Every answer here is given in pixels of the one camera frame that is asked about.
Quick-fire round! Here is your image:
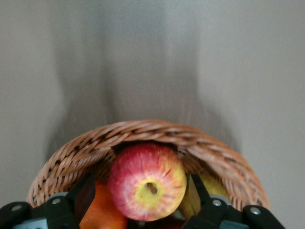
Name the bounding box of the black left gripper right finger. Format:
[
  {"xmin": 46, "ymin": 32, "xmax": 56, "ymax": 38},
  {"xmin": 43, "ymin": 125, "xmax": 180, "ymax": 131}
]
[{"xmin": 185, "ymin": 174, "xmax": 285, "ymax": 229}]

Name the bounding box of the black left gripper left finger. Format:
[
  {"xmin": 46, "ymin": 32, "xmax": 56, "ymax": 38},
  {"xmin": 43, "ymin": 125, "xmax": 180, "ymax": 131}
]
[{"xmin": 0, "ymin": 176, "xmax": 96, "ymax": 229}]

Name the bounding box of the red yellow apple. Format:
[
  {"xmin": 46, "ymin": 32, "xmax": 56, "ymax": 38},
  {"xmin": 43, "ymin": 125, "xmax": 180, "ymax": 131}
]
[{"xmin": 107, "ymin": 142, "xmax": 188, "ymax": 222}]

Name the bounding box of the yellow-brown pear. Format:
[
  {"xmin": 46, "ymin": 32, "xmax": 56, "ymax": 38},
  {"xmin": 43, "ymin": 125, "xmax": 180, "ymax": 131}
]
[{"xmin": 199, "ymin": 173, "xmax": 231, "ymax": 200}]

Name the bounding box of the orange tangerine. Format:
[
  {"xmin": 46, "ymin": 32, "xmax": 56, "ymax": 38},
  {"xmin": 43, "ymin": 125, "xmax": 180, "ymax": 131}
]
[{"xmin": 78, "ymin": 180, "xmax": 129, "ymax": 229}]

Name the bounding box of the brown wicker basket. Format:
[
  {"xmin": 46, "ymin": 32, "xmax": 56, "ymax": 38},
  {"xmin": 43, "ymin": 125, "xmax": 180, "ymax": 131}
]
[{"xmin": 26, "ymin": 120, "xmax": 271, "ymax": 212}]

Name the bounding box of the brown table cloth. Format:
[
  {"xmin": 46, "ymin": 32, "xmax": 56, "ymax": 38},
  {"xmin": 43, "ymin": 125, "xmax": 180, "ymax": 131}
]
[{"xmin": 0, "ymin": 0, "xmax": 305, "ymax": 229}]

